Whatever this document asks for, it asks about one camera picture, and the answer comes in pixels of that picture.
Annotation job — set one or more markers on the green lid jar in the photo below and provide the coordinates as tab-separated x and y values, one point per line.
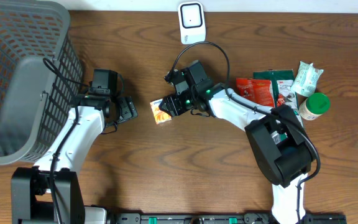
314	106

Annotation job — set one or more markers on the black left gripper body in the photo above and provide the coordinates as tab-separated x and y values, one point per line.
127	111

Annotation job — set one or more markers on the red snack bag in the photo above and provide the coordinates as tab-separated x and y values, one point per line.
258	91

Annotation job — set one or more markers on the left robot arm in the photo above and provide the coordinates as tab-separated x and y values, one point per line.
49	191

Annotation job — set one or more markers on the red candy bar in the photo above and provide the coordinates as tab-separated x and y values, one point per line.
280	100

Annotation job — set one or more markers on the orange Kleenex tissue pack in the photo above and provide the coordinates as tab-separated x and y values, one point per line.
159	115

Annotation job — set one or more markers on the white barcode scanner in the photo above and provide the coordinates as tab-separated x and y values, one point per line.
192	22

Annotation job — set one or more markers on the grey plastic mesh basket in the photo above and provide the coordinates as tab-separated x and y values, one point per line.
39	72

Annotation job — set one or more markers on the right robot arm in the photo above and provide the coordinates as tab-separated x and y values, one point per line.
282	149

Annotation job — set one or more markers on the green 3M gloves package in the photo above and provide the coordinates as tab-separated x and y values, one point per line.
282	80

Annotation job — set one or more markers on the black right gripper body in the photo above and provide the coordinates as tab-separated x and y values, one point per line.
182	101

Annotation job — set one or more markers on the light green wrapper packet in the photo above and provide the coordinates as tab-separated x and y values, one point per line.
306	79

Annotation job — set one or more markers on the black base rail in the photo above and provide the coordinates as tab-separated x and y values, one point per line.
247	218

